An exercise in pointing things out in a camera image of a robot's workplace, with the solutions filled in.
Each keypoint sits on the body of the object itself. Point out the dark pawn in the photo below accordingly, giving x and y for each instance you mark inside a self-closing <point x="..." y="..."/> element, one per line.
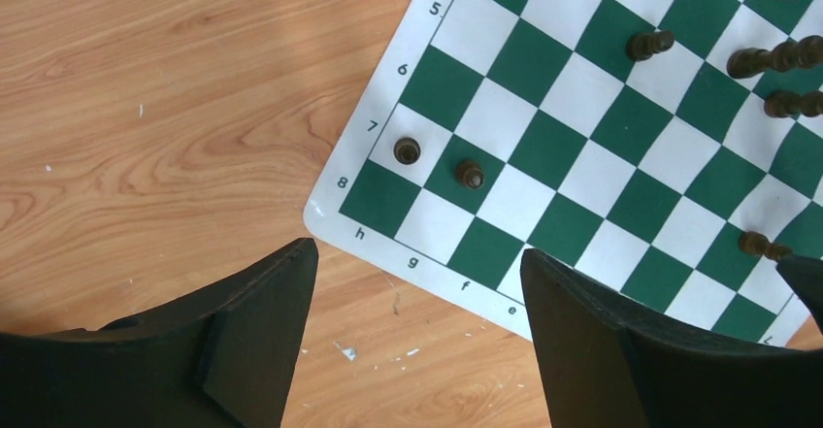
<point x="757" y="244"/>
<point x="406" y="150"/>
<point x="469" y="173"/>

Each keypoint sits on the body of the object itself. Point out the dark chess piece center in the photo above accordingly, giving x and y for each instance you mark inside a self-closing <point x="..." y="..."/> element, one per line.
<point x="642" y="46"/>

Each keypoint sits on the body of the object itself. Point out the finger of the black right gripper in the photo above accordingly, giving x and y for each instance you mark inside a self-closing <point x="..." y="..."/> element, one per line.
<point x="804" y="275"/>

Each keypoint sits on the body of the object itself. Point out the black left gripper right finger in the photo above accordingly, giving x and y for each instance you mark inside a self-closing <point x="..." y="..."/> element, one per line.
<point x="606" y="360"/>

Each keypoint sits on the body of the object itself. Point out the dark chess piece middle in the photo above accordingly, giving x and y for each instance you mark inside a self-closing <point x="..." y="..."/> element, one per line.
<point x="784" y="103"/>

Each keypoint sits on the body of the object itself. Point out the dark tall chess piece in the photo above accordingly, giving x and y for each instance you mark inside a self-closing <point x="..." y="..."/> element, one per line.
<point x="786" y="56"/>

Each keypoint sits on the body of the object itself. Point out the green white chess mat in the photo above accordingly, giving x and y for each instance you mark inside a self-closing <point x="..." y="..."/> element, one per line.
<point x="642" y="175"/>

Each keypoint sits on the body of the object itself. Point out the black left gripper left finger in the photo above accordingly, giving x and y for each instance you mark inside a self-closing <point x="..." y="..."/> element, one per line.
<point x="223" y="355"/>

